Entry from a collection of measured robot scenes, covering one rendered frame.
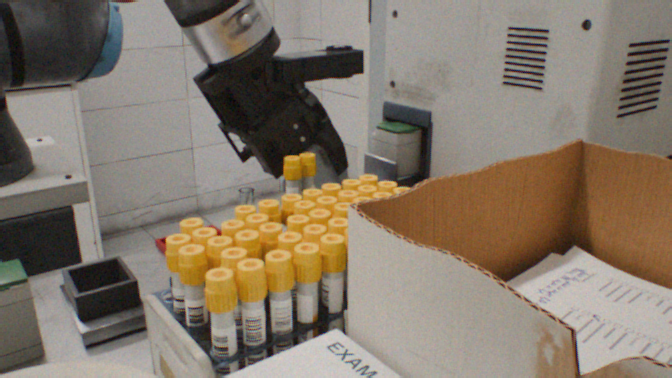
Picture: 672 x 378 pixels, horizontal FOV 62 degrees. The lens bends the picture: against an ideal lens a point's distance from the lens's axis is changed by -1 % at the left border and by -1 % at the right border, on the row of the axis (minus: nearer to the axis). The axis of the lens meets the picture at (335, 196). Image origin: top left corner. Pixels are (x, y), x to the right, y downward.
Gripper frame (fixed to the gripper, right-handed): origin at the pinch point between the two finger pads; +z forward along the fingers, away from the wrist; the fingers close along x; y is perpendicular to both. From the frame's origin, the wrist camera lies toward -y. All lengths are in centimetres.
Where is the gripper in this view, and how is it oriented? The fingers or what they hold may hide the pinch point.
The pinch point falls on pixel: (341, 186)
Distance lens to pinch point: 63.9
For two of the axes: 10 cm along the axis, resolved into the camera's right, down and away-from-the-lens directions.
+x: 6.0, 2.8, -7.5
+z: 4.0, 7.1, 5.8
